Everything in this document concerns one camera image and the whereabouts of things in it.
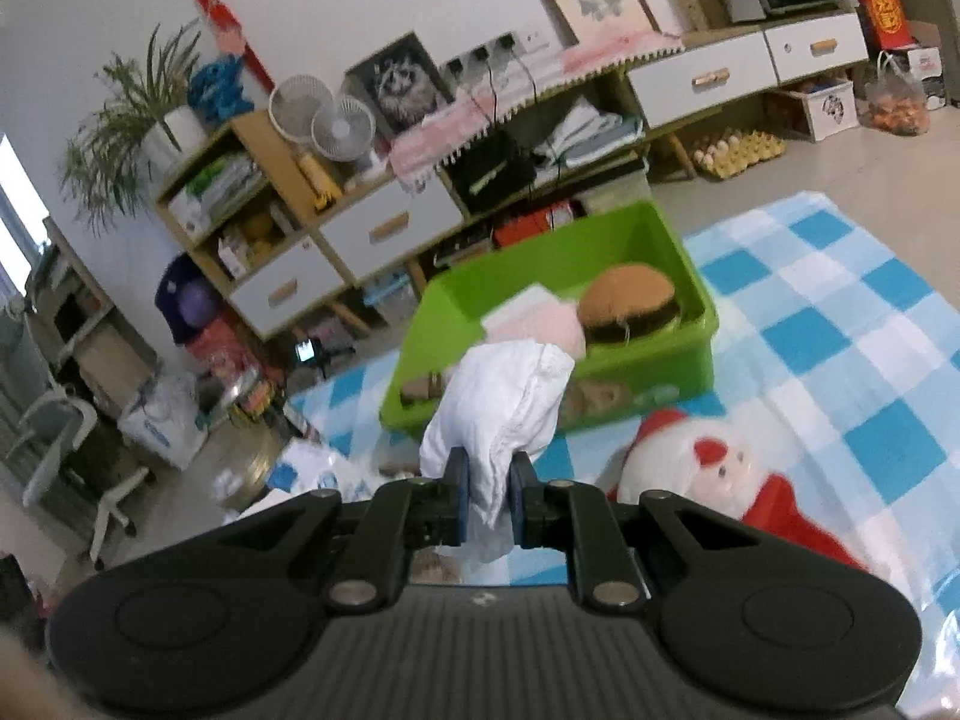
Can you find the blue and white checkered blanket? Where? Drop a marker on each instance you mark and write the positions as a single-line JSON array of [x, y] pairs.
[[825, 330]]

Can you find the white cardboard box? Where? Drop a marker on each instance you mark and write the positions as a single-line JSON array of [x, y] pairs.
[[926, 64]]

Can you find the hamburger plush toy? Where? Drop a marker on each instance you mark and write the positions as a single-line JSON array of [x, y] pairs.
[[630, 304]]

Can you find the folded cloths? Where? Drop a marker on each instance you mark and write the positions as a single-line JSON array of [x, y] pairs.
[[589, 135]]

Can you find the red hanging decoration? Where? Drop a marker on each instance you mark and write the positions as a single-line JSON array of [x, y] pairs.
[[217, 4]]

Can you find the white and red santa plush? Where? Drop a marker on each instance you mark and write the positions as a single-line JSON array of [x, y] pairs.
[[697, 465]]

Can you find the purple ball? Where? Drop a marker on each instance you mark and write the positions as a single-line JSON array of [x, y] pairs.
[[191, 300]]

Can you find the yellow toy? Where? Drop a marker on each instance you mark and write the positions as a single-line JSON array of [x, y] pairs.
[[319, 180]]

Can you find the blue plush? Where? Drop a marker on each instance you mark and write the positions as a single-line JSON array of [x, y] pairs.
[[217, 90]]

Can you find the red shoe box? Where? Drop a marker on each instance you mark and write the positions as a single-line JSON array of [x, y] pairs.
[[536, 223]]

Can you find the green potted plant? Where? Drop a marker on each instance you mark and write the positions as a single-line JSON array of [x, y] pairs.
[[135, 127]]

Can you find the white desk fan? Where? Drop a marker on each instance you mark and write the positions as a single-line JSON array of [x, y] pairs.
[[296, 105], [343, 129]]

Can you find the plastic bag of oranges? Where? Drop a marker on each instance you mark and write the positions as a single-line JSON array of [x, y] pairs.
[[896, 101]]

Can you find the pink table runner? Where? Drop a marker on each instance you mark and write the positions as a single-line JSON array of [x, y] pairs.
[[450, 131]]

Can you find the green plastic bin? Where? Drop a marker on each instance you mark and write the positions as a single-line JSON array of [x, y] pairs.
[[562, 247]]

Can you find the pink plush toy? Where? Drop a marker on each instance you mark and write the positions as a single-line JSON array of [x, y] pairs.
[[559, 326]]

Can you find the black box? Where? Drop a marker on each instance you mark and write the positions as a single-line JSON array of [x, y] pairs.
[[491, 172]]

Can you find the white cloth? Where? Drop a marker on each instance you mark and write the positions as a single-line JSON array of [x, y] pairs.
[[502, 405]]

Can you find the white office chair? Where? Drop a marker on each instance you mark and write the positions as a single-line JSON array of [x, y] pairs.
[[52, 420]]

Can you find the tray of eggs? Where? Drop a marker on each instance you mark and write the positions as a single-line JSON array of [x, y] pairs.
[[739, 154]]

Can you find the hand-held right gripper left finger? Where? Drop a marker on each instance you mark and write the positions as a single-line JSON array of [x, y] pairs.
[[459, 499]]

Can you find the wooden cabinet with white drawers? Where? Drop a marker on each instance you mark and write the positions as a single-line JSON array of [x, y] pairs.
[[420, 202]]

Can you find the glass jar with gold lid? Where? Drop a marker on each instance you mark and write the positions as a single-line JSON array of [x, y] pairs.
[[247, 472]]

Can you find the small device with lit screen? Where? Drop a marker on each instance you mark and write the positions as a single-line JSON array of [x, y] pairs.
[[306, 351]]

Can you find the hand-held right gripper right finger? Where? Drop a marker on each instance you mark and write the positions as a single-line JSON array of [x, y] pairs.
[[521, 502]]

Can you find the wall power outlets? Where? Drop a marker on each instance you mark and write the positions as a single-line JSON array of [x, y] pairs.
[[491, 52]]

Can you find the red gift box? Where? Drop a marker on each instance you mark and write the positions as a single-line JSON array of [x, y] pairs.
[[885, 7]]

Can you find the white plastic bag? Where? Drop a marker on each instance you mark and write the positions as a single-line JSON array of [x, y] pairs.
[[161, 424]]

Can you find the colourful snack packs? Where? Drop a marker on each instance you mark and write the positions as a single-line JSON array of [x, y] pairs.
[[225, 356]]

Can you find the blue transparent storage box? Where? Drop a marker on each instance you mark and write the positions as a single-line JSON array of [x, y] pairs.
[[390, 304]]

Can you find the framed cat picture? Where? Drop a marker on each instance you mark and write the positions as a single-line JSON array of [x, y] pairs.
[[401, 82]]

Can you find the white storage box with cartoon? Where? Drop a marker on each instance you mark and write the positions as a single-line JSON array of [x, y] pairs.
[[821, 109]]

